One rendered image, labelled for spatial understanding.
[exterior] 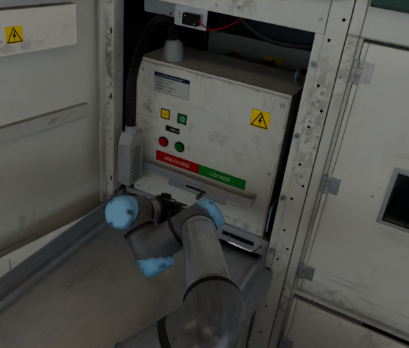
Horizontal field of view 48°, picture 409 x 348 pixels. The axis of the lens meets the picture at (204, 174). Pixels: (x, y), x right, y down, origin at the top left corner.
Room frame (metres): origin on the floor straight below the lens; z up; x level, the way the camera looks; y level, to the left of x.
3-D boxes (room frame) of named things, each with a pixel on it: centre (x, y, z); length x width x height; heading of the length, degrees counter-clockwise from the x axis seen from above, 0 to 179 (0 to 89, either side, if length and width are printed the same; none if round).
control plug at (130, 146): (1.28, 0.24, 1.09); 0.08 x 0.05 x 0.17; 156
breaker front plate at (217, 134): (1.25, 0.02, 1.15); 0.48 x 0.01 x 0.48; 66
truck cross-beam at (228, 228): (1.27, 0.01, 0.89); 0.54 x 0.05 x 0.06; 66
